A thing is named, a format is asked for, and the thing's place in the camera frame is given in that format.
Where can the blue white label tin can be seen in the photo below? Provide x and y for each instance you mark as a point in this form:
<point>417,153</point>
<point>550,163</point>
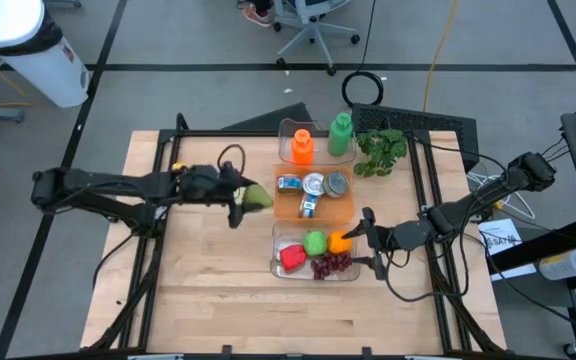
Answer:
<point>309,205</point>

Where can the orange fruit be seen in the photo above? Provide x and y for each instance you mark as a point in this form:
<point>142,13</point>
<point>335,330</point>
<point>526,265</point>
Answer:
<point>339,243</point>

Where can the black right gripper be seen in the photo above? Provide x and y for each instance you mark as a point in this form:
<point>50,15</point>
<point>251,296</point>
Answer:
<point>400,236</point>

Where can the white trash can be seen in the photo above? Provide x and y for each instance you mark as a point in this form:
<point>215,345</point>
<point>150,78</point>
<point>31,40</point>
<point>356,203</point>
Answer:
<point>43,70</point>

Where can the green leafy vegetable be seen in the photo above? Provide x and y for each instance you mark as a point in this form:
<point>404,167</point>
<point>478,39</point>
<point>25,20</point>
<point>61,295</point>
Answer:
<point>383,150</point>

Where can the person's shoe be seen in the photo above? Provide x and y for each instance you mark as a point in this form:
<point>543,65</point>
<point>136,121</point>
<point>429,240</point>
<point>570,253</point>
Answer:
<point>257,16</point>

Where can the green pear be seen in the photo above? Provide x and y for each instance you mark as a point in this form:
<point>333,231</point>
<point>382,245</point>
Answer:
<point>258,199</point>

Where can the dark red grape bunch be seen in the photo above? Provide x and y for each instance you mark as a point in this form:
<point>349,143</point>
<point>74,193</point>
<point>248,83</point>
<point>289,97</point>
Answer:
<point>330,264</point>

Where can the green apple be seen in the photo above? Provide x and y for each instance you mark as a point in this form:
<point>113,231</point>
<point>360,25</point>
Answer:
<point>314,243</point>

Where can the office chair base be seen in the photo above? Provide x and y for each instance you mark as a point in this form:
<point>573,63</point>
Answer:
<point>313,25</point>

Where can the black perforated panel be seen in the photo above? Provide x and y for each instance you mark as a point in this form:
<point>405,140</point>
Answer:
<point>418,120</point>

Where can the clear plastic bin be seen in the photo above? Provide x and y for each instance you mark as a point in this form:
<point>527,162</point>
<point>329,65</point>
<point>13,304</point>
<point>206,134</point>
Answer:
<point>288,235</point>
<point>288,130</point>

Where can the white device with yellow label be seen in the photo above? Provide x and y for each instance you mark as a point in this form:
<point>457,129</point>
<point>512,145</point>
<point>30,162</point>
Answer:
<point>560,265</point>

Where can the red bell pepper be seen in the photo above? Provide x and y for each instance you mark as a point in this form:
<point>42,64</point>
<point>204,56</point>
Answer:
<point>293,257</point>

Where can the green plastic bottle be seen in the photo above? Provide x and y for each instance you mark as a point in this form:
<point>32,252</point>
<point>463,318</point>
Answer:
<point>340,137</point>

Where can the silver tin can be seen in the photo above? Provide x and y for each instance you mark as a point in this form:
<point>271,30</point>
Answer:
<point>314,182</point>

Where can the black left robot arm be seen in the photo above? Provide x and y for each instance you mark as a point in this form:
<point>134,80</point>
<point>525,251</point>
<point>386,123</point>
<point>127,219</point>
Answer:
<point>118,182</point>

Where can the olive label tin can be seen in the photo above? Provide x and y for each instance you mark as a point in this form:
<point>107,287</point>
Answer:
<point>335,184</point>

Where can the black trash bag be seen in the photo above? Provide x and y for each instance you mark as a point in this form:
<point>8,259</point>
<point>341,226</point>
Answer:
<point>43,42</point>

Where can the black cart frame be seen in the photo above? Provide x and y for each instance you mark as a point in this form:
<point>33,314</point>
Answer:
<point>533,247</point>

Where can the orange plastic tray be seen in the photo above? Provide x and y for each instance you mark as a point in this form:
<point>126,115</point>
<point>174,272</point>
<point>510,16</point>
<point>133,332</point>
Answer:
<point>338,210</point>

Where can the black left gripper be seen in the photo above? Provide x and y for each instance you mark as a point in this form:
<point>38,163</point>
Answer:
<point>203,182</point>

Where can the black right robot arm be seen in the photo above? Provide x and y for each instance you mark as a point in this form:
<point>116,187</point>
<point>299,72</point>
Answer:
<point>473,205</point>

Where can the white printed paper sheet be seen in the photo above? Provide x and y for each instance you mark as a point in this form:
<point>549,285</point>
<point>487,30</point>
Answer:
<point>500,235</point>

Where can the orange plastic bottle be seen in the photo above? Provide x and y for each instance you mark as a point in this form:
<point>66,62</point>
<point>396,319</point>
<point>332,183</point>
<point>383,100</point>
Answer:
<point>301,150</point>

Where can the black metal table frame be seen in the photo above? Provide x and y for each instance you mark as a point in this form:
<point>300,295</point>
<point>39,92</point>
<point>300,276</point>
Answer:
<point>208,133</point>

